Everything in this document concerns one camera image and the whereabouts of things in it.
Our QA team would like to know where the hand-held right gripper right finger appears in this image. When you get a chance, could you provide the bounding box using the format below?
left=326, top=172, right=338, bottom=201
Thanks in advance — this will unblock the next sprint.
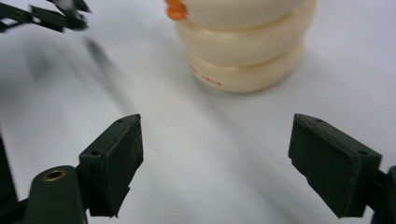
left=288, top=113, right=383, bottom=219

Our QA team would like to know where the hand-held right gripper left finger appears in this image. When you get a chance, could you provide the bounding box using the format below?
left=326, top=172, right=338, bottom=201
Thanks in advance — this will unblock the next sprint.
left=78, top=113, right=145, bottom=218

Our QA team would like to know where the cream ribbed container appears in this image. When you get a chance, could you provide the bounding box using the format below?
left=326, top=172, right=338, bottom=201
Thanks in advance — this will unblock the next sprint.
left=163, top=0, right=318, bottom=94

